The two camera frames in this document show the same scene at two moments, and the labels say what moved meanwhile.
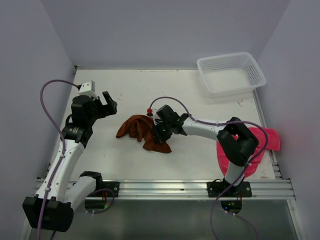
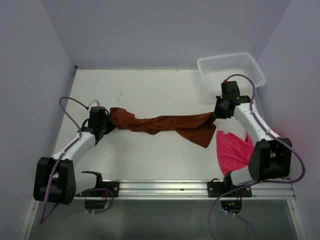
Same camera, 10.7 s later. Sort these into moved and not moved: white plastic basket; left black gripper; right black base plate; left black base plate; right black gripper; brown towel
Moved: left black gripper; right black gripper; brown towel
Not moved: right black base plate; left black base plate; white plastic basket
